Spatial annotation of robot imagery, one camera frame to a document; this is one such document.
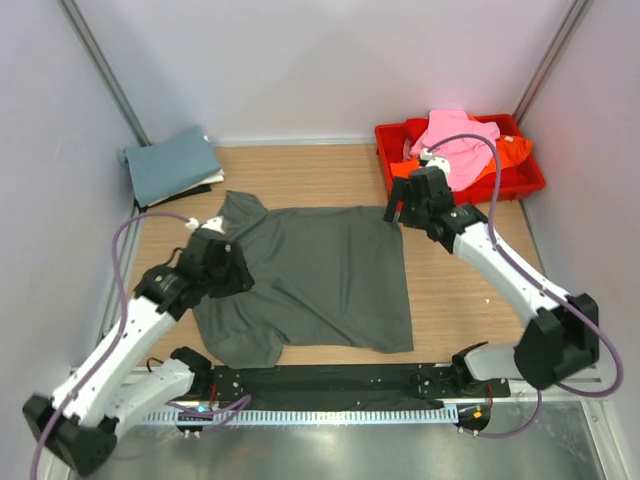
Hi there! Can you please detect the grey t shirt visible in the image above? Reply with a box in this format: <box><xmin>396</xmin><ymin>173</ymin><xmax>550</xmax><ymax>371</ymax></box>
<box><xmin>194</xmin><ymin>191</ymin><xmax>413</xmax><ymax>369</ymax></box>

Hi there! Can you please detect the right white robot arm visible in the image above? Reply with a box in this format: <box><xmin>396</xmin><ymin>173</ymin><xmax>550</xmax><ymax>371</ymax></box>
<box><xmin>384</xmin><ymin>167</ymin><xmax>600</xmax><ymax>396</ymax></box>

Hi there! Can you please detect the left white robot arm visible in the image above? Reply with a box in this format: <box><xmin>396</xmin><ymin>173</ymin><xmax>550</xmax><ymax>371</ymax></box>
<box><xmin>22</xmin><ymin>227</ymin><xmax>254</xmax><ymax>477</ymax></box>

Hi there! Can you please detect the pink t shirt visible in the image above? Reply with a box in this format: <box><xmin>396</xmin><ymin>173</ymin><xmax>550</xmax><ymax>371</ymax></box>
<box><xmin>410</xmin><ymin>110</ymin><xmax>500</xmax><ymax>192</ymax></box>

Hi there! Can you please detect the folded black t shirt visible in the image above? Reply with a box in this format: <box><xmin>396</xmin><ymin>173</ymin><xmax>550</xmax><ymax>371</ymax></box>
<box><xmin>158</xmin><ymin>184</ymin><xmax>211</xmax><ymax>204</ymax></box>

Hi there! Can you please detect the orange t shirt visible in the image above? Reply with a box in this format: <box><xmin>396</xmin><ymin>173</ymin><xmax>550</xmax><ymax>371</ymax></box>
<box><xmin>390</xmin><ymin>112</ymin><xmax>533</xmax><ymax>189</ymax></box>

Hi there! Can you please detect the folded blue t shirt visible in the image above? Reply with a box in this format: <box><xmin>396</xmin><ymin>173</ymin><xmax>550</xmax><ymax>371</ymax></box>
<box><xmin>117</xmin><ymin>126</ymin><xmax>224</xmax><ymax>208</ymax></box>

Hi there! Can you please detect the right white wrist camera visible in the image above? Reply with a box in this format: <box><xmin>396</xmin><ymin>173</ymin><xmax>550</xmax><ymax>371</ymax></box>
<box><xmin>419</xmin><ymin>148</ymin><xmax>451</xmax><ymax>177</ymax></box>

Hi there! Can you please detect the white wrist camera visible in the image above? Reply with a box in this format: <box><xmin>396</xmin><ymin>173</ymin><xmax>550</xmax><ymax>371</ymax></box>
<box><xmin>419</xmin><ymin>148</ymin><xmax>451</xmax><ymax>177</ymax></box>
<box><xmin>185</xmin><ymin>216</ymin><xmax>228</xmax><ymax>241</ymax></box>

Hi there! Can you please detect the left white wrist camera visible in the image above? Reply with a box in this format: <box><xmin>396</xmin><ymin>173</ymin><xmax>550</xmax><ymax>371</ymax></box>
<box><xmin>185</xmin><ymin>216</ymin><xmax>228</xmax><ymax>241</ymax></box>

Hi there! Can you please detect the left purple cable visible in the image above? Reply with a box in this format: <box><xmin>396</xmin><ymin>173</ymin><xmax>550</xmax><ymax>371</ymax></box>
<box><xmin>28</xmin><ymin>212</ymin><xmax>194</xmax><ymax>480</ymax></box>

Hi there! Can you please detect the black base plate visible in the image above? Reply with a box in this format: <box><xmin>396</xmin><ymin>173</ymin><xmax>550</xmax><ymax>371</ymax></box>
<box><xmin>180</xmin><ymin>364</ymin><xmax>511</xmax><ymax>427</ymax></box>

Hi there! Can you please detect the slotted cable duct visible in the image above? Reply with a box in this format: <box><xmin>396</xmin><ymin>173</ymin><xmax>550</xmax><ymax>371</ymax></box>
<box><xmin>140</xmin><ymin>405</ymin><xmax>458</xmax><ymax>427</ymax></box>

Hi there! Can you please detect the aluminium front rail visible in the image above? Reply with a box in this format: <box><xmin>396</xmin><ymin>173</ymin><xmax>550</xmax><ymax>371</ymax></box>
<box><xmin>64</xmin><ymin>360</ymin><xmax>608</xmax><ymax>404</ymax></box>

